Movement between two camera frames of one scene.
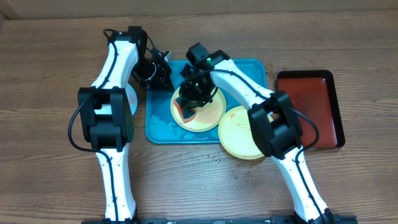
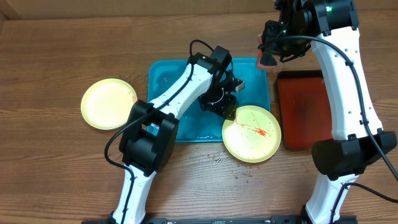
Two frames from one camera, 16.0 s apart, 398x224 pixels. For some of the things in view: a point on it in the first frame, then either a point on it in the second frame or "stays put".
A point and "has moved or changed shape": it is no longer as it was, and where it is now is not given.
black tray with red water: x=312 y=93 stays put
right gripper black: x=193 y=101 → x=268 y=58
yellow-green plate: x=236 y=134 stays put
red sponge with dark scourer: x=187 y=114 → x=265 y=61
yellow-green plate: x=207 y=117 has moved or changed shape
